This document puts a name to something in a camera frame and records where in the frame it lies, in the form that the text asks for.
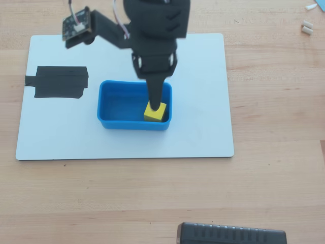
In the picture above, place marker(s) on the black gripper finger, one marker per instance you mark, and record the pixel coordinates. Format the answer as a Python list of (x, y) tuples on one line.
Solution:
[(155, 94)]

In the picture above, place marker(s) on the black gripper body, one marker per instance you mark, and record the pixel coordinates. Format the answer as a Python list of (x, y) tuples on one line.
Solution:
[(154, 66)]

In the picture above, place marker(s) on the yellow cube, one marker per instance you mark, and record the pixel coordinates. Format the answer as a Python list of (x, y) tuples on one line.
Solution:
[(155, 115)]

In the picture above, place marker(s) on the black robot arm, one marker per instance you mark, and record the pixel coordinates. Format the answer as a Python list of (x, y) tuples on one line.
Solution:
[(152, 17)]

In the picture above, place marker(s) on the blue rectangular bin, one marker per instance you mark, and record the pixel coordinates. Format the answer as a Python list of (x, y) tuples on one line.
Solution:
[(122, 106)]

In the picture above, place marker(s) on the white rectangular board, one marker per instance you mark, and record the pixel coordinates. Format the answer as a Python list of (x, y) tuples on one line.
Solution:
[(152, 145)]

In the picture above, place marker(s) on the black tape patch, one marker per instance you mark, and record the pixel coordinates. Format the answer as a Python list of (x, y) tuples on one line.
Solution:
[(58, 82)]

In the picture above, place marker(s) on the short wooden dowel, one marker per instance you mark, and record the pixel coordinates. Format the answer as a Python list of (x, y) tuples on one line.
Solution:
[(307, 25), (306, 30)]

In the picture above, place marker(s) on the black ribbed device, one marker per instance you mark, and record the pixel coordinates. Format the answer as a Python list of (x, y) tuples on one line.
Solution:
[(231, 233)]

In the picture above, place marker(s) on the small white plastic piece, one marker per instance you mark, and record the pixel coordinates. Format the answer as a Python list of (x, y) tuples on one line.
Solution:
[(310, 6)]

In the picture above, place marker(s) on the blue sheet corner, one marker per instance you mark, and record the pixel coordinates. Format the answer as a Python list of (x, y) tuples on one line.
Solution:
[(321, 3)]

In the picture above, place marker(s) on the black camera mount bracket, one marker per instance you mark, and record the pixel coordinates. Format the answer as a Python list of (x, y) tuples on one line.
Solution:
[(109, 31)]

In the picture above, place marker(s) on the green camera circuit board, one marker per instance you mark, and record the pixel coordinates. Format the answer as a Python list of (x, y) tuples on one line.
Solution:
[(73, 25)]

